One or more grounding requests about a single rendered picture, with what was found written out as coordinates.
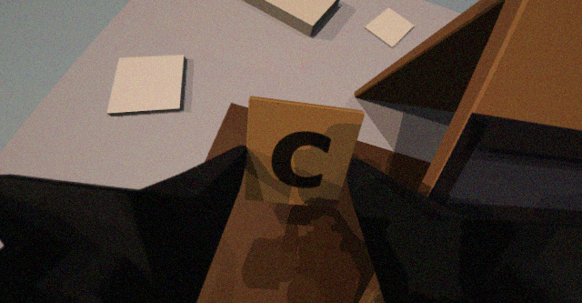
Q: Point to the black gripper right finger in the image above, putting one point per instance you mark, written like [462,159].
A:
[423,252]

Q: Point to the beige flat square tile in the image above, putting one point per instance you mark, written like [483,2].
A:
[147,85]

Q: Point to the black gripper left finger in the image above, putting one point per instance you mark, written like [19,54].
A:
[169,231]

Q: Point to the tan tile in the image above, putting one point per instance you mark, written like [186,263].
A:
[298,153]

